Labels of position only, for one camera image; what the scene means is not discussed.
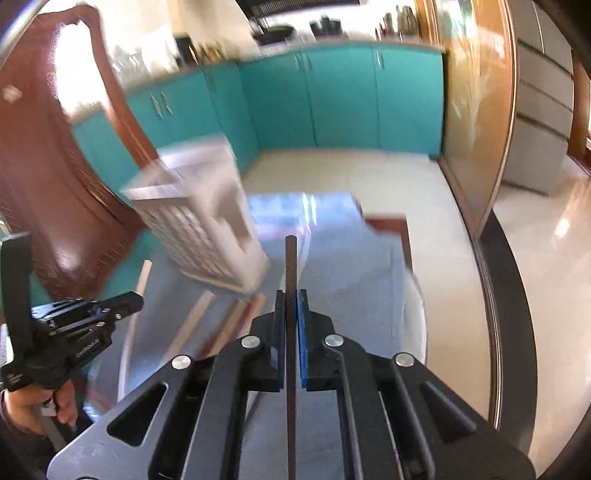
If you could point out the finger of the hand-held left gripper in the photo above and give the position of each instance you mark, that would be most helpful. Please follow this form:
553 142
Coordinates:
69 321
122 303

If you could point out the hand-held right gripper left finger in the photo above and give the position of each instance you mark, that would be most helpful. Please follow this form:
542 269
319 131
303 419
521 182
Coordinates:
278 344

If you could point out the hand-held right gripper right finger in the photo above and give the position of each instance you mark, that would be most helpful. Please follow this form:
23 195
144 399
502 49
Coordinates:
303 344

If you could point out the brown chopstick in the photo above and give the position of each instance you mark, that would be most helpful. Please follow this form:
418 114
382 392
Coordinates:
238 323

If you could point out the black chopstick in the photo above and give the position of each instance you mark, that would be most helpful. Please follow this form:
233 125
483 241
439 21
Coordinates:
291 267

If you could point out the white plastic utensil basket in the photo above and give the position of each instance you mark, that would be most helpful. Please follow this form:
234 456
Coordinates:
203 230

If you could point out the person's left hand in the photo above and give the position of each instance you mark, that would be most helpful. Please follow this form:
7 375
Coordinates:
23 408

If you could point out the light wooden chopstick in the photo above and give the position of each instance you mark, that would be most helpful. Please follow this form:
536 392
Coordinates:
194 323

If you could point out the blue towel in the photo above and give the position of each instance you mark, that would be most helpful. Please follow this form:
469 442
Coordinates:
351 286

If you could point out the carved brown wooden chair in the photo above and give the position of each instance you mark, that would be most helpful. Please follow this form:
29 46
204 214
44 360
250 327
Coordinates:
37 184

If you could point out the brown wooden board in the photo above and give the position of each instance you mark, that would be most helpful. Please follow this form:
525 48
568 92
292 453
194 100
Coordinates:
390 230

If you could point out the teal kitchen cabinets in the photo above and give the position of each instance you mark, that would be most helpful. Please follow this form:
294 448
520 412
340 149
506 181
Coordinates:
341 92

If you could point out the black countertop appliance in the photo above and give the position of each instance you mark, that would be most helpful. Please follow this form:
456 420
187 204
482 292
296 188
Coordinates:
184 48

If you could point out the wooden framed glass door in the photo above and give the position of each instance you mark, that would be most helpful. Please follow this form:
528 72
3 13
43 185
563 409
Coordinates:
475 115

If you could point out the black pan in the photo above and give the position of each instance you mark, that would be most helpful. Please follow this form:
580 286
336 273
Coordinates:
277 31

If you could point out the grey drawer cabinet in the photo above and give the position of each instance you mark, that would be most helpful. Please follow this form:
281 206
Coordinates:
540 115

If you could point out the metal bottles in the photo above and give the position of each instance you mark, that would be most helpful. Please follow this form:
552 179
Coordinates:
397 21

